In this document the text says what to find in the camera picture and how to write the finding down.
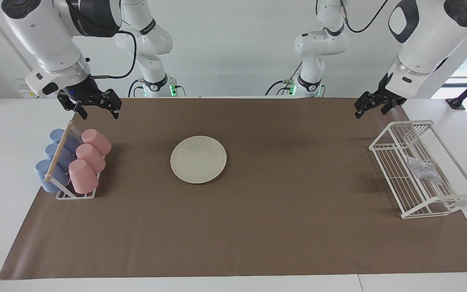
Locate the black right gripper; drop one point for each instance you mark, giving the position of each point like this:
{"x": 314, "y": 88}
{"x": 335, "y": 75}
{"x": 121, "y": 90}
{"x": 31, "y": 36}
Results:
{"x": 85, "y": 93}

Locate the white power outlet box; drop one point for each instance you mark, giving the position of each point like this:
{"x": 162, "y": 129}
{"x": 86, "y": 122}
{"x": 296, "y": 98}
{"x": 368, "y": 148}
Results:
{"x": 24, "y": 93}

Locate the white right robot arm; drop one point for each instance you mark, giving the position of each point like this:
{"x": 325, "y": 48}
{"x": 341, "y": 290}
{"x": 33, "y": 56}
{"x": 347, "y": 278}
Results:
{"x": 43, "y": 32}

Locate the brown table mat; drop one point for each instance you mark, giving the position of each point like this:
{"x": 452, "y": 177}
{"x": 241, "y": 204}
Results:
{"x": 278, "y": 227}

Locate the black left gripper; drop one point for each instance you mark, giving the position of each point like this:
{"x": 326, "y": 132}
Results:
{"x": 388, "y": 95}

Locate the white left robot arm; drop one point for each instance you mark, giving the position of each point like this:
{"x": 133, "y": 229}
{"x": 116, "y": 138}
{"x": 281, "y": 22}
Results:
{"x": 428, "y": 44}

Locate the cup rack with wooden bar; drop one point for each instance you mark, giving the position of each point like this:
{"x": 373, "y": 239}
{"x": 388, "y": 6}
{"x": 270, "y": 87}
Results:
{"x": 59, "y": 152}

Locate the blue plastic cup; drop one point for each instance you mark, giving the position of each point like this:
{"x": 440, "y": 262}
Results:
{"x": 68, "y": 141}
{"x": 65, "y": 157}
{"x": 43, "y": 174}

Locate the pink plastic cup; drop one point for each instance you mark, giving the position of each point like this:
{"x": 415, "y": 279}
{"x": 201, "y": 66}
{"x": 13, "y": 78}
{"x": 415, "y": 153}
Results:
{"x": 96, "y": 141}
{"x": 91, "y": 157}
{"x": 82, "y": 176}

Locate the round cream plate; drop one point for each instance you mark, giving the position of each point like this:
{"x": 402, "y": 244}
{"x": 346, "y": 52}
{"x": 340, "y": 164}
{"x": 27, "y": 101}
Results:
{"x": 198, "y": 159}

